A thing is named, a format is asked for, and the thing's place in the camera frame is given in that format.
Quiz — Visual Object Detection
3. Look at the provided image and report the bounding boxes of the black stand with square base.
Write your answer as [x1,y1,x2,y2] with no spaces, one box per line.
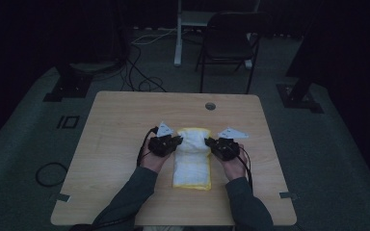
[42,62,94,103]
[276,0,325,115]

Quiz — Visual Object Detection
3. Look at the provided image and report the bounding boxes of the white floor cable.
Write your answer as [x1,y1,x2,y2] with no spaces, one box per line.
[130,27,178,45]

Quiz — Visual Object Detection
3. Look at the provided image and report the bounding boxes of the right hand-held gripper black cable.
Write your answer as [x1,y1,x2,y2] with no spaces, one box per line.
[236,144,254,194]

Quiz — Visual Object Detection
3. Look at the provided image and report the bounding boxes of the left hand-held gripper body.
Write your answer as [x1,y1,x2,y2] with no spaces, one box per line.
[147,120,178,159]

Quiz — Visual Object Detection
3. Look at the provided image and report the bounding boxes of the hand-held gripper black cable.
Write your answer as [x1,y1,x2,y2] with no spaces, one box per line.
[236,144,254,194]
[136,126,159,168]

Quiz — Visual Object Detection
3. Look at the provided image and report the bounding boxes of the black floor cables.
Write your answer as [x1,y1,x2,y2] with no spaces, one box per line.
[119,41,168,93]

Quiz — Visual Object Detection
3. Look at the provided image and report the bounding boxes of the person's right hand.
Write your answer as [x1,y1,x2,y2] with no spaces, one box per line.
[219,143,250,182]

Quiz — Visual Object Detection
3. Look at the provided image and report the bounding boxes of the white towel with yellow edge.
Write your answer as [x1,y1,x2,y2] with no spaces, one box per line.
[172,127,213,192]

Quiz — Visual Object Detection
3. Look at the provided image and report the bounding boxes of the left hand-held gripper black cable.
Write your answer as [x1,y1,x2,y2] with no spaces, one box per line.
[136,126,159,168]

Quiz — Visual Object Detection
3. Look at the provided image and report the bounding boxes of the black folding chair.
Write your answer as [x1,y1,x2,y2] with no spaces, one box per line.
[195,12,273,94]

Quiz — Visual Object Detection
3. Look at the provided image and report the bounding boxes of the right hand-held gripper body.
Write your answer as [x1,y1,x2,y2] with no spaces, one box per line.
[209,127,251,163]

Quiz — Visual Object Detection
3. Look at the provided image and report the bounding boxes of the white metal desk frame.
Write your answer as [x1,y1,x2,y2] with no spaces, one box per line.
[172,0,262,69]

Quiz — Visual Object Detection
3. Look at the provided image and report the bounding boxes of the person's left hand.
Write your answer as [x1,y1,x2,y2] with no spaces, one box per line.
[140,141,172,174]

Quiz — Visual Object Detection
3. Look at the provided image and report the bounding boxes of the grey tape piece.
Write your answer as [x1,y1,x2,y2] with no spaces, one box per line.
[55,192,71,203]
[278,191,299,200]

